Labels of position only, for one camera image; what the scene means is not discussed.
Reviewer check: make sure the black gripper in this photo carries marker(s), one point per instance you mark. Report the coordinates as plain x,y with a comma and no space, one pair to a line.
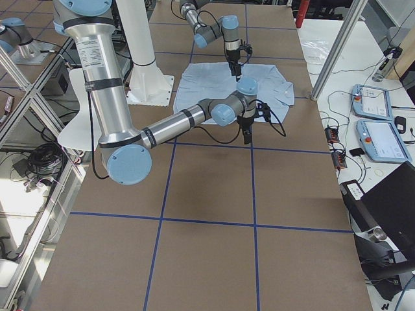
232,57
244,122

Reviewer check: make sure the clear plastic bag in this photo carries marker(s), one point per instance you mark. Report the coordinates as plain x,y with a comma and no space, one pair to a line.
316,51

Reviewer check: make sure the red cylinder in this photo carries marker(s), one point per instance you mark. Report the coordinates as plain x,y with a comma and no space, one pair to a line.
302,12

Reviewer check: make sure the upper blue teach pendant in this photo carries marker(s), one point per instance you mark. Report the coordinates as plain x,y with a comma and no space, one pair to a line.
371,102

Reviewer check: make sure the blue teach pendant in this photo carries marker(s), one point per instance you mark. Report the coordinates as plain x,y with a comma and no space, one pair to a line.
381,141
371,102

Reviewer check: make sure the lower blue teach pendant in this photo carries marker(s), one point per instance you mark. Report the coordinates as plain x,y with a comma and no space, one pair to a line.
381,141

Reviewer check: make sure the black laptop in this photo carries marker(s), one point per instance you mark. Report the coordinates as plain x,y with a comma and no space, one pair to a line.
389,204

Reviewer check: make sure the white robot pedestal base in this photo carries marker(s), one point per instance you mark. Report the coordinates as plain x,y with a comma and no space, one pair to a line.
147,85

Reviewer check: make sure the aluminium frame post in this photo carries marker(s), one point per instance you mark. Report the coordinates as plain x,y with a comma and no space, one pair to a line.
343,35

